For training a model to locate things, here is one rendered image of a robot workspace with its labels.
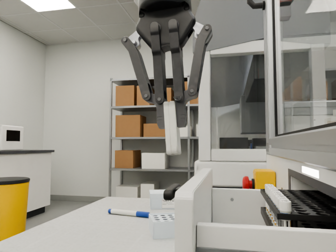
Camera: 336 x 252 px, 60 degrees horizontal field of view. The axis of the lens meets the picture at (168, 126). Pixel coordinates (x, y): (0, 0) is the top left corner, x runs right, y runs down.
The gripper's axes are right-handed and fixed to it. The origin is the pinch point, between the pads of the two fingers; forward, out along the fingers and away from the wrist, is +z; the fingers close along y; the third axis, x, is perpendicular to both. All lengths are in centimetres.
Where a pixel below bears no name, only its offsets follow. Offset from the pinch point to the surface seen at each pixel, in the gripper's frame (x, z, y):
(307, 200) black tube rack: 2.7, 10.4, 16.5
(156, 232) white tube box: 27.5, 20.0, -10.1
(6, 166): 264, -1, -250
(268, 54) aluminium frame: 41, -22, 20
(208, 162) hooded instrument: 84, 6, -1
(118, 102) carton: 380, -91, -151
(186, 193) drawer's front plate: -11.0, 7.4, 2.9
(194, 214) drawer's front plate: -10.5, 9.4, 3.5
